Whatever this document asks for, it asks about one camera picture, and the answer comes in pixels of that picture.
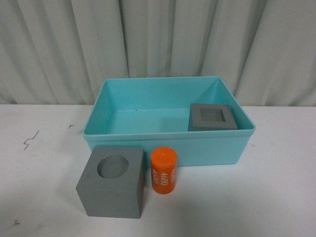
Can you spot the gray cube with round hole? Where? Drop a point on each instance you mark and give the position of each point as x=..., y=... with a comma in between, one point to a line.
x=112, y=183

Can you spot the light blue plastic box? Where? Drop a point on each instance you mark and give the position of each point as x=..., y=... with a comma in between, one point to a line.
x=154, y=112

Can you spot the orange cylinder with white numbers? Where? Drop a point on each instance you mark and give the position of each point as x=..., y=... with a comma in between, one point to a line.
x=163, y=169

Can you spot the gray cube with square hole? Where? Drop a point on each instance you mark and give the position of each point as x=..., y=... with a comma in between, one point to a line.
x=210, y=117

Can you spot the white pleated curtain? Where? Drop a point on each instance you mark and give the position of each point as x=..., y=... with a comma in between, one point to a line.
x=61, y=51

